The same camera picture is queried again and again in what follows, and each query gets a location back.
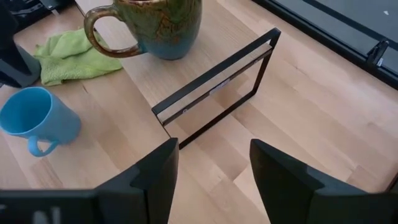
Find black rail clamp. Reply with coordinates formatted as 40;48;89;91
366;39;391;67

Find green microfibre cloth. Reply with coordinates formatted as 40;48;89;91
33;27;124;87

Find light blue faceted mug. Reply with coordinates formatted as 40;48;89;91
0;86;82;158

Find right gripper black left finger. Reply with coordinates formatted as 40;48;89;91
94;138;180;224

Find dark grey mug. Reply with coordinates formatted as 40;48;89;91
0;43;42;89

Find black table edge rail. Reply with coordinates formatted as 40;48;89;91
251;0;398;91

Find wooden shelf with black frame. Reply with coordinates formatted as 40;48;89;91
74;0;282;150

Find green brown glazed mug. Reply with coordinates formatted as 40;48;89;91
83;0;203;61

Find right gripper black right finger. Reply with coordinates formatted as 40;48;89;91
249;138;398;224

